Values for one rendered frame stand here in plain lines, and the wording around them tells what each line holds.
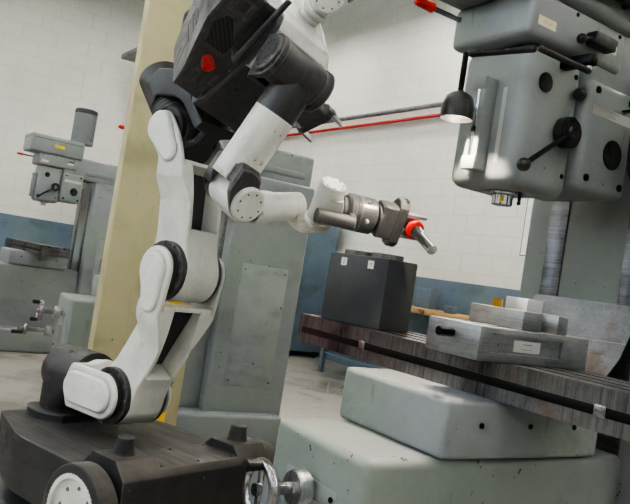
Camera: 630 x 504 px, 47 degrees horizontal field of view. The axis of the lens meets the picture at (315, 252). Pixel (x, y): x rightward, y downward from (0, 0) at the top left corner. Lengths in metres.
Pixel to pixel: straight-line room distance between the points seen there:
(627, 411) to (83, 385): 1.24
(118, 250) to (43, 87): 7.61
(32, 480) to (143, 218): 1.50
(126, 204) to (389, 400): 1.77
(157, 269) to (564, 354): 0.93
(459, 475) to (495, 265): 5.93
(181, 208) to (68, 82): 8.95
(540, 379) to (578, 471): 0.40
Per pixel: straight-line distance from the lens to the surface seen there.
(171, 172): 1.76
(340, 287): 1.99
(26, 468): 1.87
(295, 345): 9.02
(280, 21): 1.60
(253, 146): 1.49
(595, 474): 1.89
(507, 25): 1.72
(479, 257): 7.55
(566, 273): 2.07
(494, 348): 1.50
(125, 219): 3.06
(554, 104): 1.74
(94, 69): 10.79
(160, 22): 3.20
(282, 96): 1.49
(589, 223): 2.05
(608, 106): 1.86
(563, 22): 1.76
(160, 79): 1.90
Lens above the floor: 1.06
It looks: 2 degrees up
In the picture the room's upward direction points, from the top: 9 degrees clockwise
